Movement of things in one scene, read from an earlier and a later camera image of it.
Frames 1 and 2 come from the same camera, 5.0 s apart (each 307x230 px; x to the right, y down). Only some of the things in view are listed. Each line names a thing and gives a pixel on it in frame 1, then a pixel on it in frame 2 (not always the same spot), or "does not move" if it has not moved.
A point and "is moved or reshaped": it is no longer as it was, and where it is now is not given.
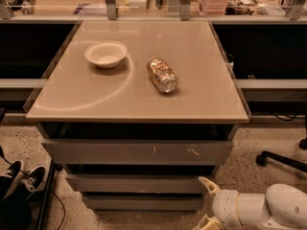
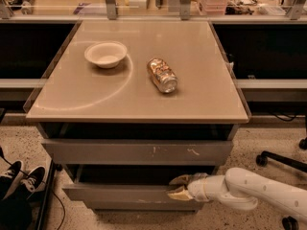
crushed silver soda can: (162, 75) does not move
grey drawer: (133, 182) is moved or reshaped
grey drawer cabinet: (136, 111) does not move
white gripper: (225, 204) to (196, 188)
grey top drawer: (137, 152) does not move
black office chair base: (263, 158) does not move
